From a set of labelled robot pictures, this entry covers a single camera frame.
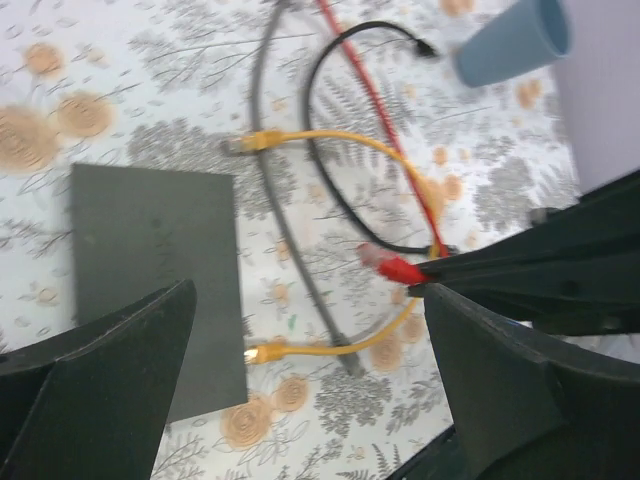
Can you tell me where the yellow ethernet cable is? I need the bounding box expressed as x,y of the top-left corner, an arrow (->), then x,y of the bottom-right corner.
222,128 -> 449,366

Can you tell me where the red ethernet cable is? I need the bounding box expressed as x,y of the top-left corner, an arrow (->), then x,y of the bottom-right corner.
314,0 -> 451,285

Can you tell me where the floral patterned table mat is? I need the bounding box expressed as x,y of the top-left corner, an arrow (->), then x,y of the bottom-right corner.
1,1 -> 575,479

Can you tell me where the blue plastic cup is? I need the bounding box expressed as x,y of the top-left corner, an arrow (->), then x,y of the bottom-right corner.
453,0 -> 571,88

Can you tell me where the grey ethernet cable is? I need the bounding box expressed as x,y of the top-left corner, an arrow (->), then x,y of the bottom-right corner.
247,0 -> 367,379

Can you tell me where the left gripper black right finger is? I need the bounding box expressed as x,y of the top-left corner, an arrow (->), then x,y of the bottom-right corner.
399,284 -> 639,479

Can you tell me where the black ethernet cable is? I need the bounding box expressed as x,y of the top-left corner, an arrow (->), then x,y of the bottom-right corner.
302,20 -> 456,257

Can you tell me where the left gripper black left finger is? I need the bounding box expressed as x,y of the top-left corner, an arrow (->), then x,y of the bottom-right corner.
1,280 -> 197,479

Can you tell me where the black network switch box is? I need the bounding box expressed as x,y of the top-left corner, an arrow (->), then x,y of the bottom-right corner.
70,164 -> 248,422

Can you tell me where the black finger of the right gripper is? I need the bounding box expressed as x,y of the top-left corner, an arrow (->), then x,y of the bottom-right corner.
429,169 -> 640,281
408,277 -> 639,336

